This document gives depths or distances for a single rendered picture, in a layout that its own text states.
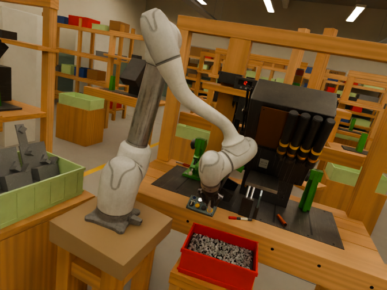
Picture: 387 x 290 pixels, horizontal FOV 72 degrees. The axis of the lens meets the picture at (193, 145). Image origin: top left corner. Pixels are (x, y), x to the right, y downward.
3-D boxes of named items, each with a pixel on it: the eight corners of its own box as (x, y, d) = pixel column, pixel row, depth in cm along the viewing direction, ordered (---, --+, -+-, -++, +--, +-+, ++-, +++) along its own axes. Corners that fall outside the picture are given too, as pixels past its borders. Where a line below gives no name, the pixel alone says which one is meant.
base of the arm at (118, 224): (131, 239, 108) (133, 227, 106) (82, 220, 111) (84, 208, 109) (148, 215, 125) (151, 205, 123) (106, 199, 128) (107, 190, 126)
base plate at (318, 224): (343, 252, 134) (344, 249, 134) (150, 186, 164) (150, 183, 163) (331, 215, 173) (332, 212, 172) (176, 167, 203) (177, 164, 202)
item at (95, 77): (112, 121, 649) (122, 21, 585) (36, 99, 722) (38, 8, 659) (125, 118, 698) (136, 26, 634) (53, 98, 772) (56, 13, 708)
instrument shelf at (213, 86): (350, 120, 151) (352, 113, 150) (201, 88, 176) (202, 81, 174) (341, 115, 174) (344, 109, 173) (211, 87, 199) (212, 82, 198)
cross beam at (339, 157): (360, 170, 174) (364, 157, 171) (178, 122, 209) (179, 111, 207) (357, 168, 178) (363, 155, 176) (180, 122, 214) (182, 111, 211)
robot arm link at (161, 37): (183, 53, 93) (185, 53, 106) (163, -1, 88) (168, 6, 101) (148, 67, 95) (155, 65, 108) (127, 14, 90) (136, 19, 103)
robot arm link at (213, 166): (208, 193, 113) (232, 177, 117) (208, 171, 101) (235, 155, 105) (193, 175, 119) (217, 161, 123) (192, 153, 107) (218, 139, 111)
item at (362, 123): (365, 147, 943) (390, 84, 881) (279, 126, 1032) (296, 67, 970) (362, 144, 993) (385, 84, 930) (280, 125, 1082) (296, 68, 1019)
